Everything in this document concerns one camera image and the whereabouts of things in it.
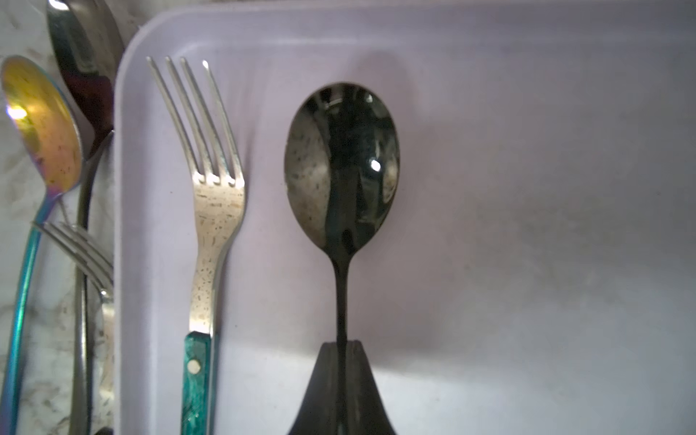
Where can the black spoon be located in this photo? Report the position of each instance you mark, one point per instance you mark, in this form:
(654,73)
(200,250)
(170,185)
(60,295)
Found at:
(341,170)

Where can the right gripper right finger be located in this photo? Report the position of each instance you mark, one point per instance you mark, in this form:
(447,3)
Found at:
(365,412)

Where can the dark grey spoon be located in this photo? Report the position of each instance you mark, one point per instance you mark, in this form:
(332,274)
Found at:
(88,49)

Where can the grey marbled handle fork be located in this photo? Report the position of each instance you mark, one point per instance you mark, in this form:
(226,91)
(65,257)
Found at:
(93,397)

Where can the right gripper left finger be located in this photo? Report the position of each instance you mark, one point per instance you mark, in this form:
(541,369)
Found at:
(318,411)

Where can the iridescent rainbow spoon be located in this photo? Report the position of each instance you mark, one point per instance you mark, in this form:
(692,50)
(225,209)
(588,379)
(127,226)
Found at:
(43,119)

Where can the green handle fork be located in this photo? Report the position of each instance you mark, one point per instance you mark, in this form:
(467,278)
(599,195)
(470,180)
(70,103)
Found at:
(220,199)

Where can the lavender plastic tray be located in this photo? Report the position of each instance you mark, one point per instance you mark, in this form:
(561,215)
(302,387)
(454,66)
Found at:
(536,273)

